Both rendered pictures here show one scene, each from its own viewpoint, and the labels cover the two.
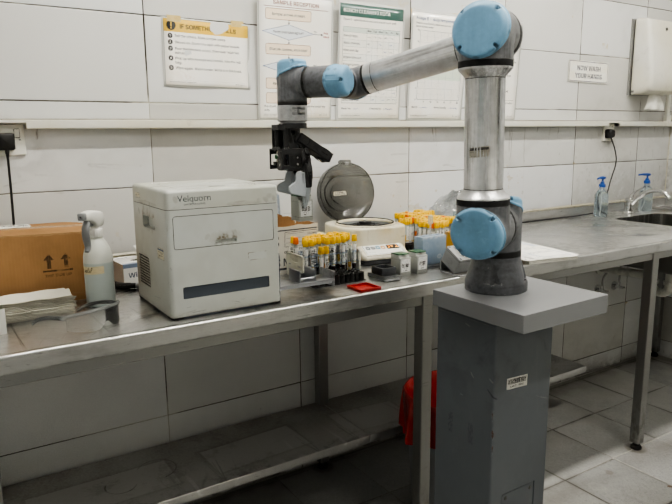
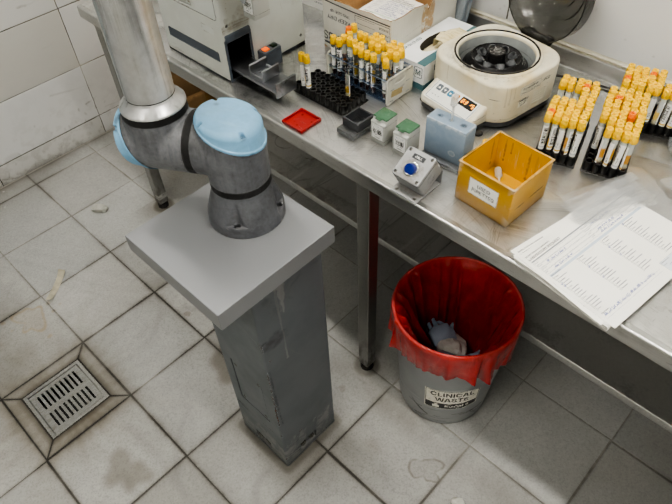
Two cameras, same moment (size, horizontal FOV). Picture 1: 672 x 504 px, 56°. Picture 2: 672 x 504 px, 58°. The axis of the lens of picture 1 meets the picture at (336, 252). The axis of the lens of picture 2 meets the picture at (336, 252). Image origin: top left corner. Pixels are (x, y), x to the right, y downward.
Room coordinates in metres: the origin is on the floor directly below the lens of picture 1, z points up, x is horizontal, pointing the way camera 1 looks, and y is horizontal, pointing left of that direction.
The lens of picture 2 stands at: (1.52, -1.28, 1.75)
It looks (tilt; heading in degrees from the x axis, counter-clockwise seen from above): 48 degrees down; 78
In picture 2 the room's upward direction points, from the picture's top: 3 degrees counter-clockwise
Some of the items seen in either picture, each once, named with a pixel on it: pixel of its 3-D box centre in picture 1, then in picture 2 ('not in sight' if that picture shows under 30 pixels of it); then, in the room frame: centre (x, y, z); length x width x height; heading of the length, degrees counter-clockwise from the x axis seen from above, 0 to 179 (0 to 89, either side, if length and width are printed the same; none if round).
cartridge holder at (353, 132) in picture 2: (383, 272); (358, 121); (1.82, -0.14, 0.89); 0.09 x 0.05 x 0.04; 31
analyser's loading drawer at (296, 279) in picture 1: (295, 278); (258, 69); (1.62, 0.11, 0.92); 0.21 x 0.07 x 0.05; 123
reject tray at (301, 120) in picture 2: (364, 287); (301, 120); (1.69, -0.08, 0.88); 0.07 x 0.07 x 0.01; 33
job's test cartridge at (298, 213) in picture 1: (301, 208); (255, 1); (1.64, 0.09, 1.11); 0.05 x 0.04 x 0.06; 31
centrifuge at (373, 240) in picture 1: (367, 239); (488, 75); (2.15, -0.11, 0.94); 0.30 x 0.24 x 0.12; 24
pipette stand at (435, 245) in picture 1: (430, 251); (449, 139); (1.98, -0.30, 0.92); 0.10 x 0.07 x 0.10; 124
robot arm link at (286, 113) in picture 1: (293, 114); not in sight; (1.62, 0.10, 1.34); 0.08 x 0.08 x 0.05
